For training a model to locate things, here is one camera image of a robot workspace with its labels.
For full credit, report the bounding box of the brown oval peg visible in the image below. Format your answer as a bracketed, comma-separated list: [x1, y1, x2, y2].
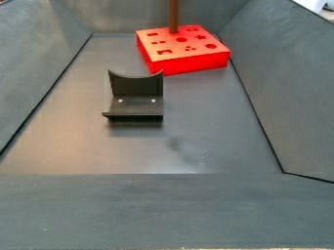
[169, 0, 180, 33]

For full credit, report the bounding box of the red shape-sorting board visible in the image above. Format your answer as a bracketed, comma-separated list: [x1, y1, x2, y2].
[137, 24, 232, 76]

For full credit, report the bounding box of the dark grey curved holder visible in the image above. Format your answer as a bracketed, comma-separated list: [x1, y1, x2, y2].
[102, 71, 165, 121]

